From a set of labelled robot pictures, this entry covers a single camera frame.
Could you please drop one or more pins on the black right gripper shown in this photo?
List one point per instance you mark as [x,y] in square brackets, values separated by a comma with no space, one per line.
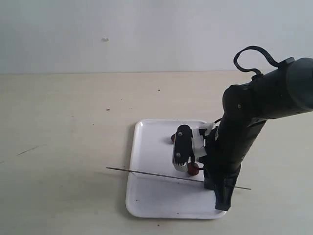
[225,150]

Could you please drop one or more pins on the brown meatball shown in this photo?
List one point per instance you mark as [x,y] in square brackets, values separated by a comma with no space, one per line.
[173,138]
[193,169]

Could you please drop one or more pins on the thin metal skewer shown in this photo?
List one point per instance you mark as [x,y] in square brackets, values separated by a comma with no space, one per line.
[167,176]

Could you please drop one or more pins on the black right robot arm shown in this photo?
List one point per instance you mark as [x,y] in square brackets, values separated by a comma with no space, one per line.
[284,92]

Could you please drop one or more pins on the white rectangular plastic tray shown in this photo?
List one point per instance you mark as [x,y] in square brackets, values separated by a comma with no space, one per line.
[156,197]

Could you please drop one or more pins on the small white wall fixture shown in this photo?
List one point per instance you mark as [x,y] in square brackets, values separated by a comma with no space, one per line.
[105,38]

